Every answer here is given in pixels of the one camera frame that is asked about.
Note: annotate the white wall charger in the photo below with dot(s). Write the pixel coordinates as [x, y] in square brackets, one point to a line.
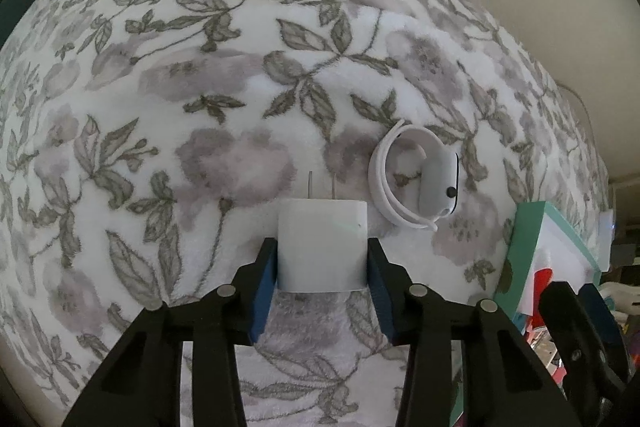
[320, 247]

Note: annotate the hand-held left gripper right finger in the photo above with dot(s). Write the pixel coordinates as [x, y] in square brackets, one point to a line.
[382, 302]

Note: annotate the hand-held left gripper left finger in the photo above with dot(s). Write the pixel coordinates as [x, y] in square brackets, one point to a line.
[262, 302]

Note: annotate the teal shallow box tray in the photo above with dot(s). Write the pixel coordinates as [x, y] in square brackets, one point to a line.
[522, 247]

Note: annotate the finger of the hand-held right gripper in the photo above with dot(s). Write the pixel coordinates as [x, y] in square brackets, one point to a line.
[602, 317]
[570, 312]

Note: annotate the floral fleece blanket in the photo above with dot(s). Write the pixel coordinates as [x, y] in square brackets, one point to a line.
[200, 82]

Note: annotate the white smartwatch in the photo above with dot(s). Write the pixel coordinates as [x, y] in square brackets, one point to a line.
[440, 187]

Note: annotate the dark blue cabinet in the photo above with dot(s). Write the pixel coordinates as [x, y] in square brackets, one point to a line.
[15, 2]

